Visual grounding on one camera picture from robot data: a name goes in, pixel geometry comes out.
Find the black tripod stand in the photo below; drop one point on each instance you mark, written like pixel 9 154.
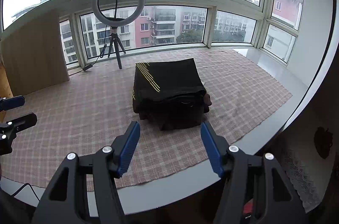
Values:
pixel 116 46

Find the black inline cable switch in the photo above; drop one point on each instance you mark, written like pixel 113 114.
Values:
pixel 85 68

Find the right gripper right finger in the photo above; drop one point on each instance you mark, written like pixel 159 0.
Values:
pixel 216 148

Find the light wooden board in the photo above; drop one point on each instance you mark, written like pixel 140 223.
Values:
pixel 33 55

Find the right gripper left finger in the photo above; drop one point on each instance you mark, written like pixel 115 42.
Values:
pixel 124 147

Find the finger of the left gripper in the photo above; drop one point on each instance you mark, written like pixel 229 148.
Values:
pixel 10 129
pixel 11 103

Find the black yellow-striped sport garment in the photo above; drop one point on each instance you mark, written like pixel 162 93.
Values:
pixel 170 94

